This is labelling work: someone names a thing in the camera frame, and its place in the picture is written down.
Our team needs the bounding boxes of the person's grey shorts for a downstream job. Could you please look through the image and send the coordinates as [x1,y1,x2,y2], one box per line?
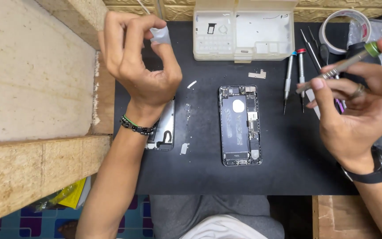
[149,195,285,239]

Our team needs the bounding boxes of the black work mat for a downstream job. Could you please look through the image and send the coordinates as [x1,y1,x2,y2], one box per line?
[113,21,382,196]

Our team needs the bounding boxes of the black handled pry tool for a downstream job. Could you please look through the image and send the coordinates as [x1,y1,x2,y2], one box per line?
[319,43,330,67]

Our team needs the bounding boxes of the red capped precision screwdriver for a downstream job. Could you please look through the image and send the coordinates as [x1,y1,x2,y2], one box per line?
[296,48,307,114]

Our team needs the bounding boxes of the silver finger ring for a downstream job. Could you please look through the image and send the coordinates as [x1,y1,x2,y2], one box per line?
[351,84,366,98]

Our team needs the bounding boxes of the detached phone screen assembly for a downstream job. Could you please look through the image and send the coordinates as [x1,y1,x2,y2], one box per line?
[145,97,176,151]

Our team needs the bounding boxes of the large metal shield bracket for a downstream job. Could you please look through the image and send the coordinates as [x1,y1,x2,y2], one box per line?
[248,69,267,80]

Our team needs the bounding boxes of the white plastic spudger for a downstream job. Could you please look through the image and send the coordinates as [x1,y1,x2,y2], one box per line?
[305,89,321,120]

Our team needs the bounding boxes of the small clear plastic bottle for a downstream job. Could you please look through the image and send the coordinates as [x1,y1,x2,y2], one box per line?
[150,26,172,46]

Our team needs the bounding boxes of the white cable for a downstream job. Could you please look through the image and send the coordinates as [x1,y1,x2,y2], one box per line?
[136,0,152,16]

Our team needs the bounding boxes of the person's foot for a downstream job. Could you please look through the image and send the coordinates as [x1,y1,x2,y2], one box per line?
[58,220,79,239]

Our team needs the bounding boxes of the person's right hand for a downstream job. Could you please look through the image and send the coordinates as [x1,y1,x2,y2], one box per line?
[307,37,382,174]

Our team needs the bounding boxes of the opened phone chassis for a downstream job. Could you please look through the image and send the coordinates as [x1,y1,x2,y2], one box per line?
[219,85,263,167]

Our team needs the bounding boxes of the blue capped precision screwdriver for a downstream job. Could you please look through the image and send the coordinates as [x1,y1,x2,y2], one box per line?
[283,51,298,116]

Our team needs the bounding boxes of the person's white shirt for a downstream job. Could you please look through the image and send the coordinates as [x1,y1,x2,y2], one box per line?
[179,214,262,239]

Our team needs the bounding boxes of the short metal tweezers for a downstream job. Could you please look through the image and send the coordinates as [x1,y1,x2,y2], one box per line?
[308,26,320,50]

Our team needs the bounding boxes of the yellow packet in plastic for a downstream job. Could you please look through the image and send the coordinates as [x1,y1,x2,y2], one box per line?
[32,177,92,213]

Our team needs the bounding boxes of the black bead bracelet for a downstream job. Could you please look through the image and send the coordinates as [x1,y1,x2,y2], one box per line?
[120,114,156,136]

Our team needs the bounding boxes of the black wristwatch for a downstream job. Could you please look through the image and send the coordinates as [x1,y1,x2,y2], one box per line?
[341,146,382,184]

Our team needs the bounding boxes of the white tape roll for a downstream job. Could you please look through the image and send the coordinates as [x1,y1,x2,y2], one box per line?
[319,9,372,55]

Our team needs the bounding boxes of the purple plastic pick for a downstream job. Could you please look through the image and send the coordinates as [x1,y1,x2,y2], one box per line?
[334,98,346,114]

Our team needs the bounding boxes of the person's left hand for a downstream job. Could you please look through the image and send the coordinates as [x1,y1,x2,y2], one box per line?
[97,11,183,117]

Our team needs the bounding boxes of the long metal tweezers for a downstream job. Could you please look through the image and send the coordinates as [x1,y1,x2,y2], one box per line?
[300,29,323,71]

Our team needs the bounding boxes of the green capped precision screwdriver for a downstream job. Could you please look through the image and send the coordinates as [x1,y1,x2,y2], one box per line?
[295,41,382,94]

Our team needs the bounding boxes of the chipboard wooden shelf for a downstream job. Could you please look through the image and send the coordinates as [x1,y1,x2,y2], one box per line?
[0,0,116,228]

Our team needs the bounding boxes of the clear plastic organizer box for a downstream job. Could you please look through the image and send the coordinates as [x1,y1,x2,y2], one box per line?
[193,0,299,63]

